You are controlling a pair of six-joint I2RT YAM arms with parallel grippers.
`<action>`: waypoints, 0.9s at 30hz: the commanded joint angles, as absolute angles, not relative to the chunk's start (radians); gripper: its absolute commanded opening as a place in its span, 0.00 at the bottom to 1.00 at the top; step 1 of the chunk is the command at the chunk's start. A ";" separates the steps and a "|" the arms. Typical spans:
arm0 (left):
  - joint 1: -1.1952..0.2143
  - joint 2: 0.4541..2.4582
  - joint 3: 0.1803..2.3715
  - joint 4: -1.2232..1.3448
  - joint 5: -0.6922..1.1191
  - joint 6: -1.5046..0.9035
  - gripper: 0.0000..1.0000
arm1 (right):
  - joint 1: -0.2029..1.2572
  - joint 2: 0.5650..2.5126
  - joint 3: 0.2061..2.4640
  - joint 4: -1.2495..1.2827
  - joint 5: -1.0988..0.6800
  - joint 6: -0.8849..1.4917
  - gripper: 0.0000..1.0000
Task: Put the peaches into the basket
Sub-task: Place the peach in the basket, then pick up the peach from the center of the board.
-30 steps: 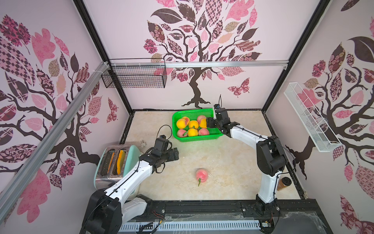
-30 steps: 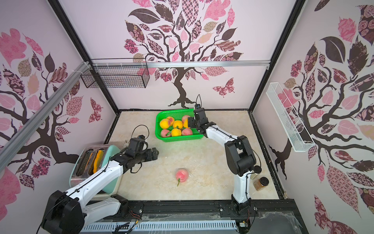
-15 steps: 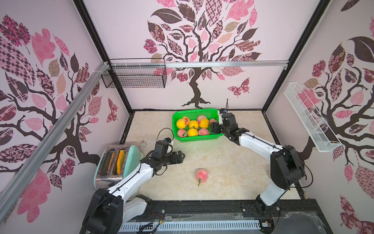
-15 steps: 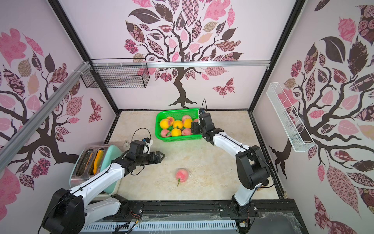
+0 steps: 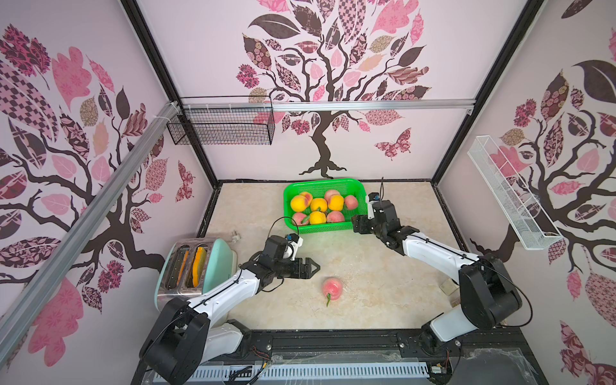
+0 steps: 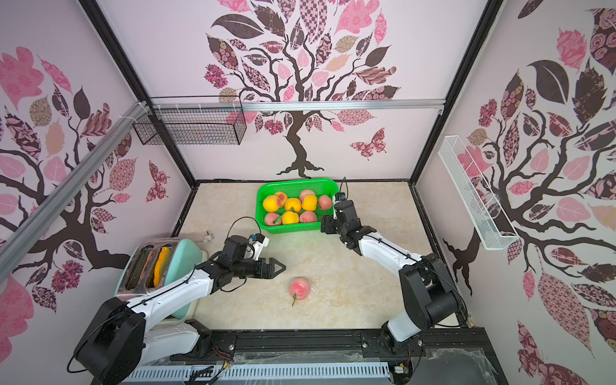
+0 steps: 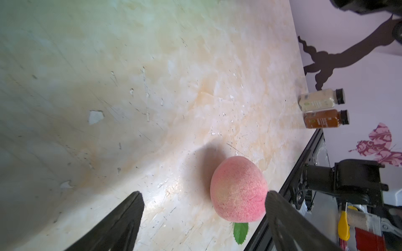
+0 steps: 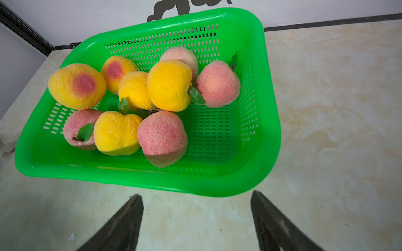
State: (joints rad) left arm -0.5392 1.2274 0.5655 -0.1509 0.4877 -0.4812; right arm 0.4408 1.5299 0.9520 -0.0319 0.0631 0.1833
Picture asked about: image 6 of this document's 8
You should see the white power plug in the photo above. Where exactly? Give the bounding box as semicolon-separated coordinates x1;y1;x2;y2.
202;232;213;243

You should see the yellow peach with green leaf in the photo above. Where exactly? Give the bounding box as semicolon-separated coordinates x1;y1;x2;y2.
284;198;303;213

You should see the aluminium rail back wall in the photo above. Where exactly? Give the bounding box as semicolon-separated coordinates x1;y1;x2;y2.
153;99;446;112

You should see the black wire wall basket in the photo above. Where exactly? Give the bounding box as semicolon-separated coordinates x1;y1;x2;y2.
133;94;248;145

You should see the yellow peach with red spot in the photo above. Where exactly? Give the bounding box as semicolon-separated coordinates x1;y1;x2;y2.
274;192;288;206

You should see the white wire wall shelf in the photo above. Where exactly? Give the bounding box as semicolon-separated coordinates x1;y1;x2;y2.
438;136;520;251

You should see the green plastic basket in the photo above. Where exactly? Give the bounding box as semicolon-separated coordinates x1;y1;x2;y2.
254;178;339;234

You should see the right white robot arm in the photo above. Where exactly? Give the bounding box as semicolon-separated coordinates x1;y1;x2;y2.
321;192;465;343

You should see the pink peach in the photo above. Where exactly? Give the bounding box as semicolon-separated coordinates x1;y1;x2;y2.
318;195;333;211
264;213;282;227
299;211;318;224
290;278;311;306
300;189;315;200

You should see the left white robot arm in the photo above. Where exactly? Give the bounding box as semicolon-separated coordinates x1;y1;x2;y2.
69;258;287;384

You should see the aluminium rail wall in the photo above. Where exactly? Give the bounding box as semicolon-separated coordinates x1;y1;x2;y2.
153;99;446;112
1;101;146;281

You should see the mint and chrome toaster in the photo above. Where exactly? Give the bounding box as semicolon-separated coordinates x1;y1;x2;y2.
109;238;214;329

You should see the aluminium rail left wall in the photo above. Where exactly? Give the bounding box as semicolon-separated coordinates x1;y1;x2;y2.
1;101;146;281

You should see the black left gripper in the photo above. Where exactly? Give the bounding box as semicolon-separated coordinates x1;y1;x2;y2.
231;258;286;280

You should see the white slotted cable duct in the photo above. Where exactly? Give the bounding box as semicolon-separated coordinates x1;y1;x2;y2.
123;362;390;384

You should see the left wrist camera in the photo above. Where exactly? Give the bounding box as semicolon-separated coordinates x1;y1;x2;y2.
220;234;269;264

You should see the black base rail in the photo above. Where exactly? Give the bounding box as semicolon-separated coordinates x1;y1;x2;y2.
135;322;506;384

